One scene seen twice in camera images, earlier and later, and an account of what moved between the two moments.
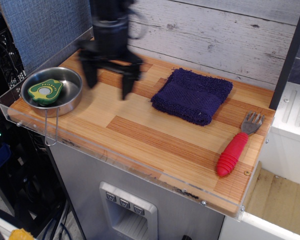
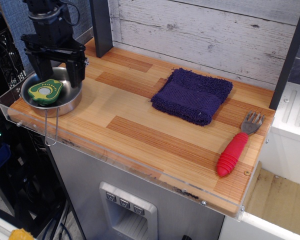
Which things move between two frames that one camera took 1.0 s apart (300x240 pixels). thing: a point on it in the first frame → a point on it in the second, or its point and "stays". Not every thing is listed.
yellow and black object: (21, 234) stays
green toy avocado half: (47, 92) stays
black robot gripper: (109, 49) → (53, 37)
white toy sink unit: (278, 206) stays
